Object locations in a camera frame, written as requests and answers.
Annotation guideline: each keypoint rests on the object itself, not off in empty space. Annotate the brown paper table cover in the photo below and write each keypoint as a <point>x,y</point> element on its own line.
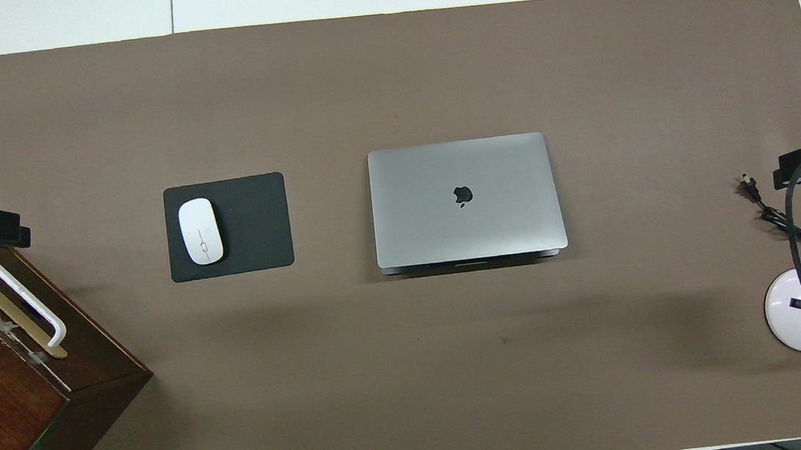
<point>386,72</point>

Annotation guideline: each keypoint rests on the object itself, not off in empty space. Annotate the black mouse pad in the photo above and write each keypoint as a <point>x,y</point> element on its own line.
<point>253,224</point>

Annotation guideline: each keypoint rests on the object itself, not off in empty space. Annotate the silver grey Apple laptop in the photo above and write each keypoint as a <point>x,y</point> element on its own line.
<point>428,207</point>

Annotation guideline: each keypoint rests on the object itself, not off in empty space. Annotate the white computer mouse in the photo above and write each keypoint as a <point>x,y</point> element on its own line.
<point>200,229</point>

